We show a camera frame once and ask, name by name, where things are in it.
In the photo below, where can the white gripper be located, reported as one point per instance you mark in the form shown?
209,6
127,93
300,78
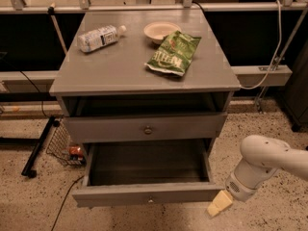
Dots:
239,187

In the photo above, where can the grey drawer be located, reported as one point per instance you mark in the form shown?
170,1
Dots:
144,127
146,172

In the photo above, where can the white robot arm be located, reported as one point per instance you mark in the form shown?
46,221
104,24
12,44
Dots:
261,158

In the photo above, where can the grey top drawer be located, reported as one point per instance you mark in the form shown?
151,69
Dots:
144,127

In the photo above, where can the grey drawer cabinet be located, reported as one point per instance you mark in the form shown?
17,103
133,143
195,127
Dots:
115,81

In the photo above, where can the dark cabinet at right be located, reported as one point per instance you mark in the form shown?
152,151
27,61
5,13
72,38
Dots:
295,94

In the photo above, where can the green chip bag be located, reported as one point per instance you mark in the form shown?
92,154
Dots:
175,54

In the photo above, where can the orange can in basket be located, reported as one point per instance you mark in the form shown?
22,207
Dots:
75,150

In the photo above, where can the white ceramic bowl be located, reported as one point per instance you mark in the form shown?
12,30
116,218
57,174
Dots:
157,31

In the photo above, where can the black metal bar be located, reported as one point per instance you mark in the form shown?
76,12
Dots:
28,170

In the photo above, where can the clear plastic water bottle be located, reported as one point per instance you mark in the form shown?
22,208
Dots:
99,38

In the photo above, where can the wooden stick black tip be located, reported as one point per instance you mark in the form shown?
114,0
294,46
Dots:
51,12

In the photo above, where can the wire mesh basket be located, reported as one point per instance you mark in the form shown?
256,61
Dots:
58,145

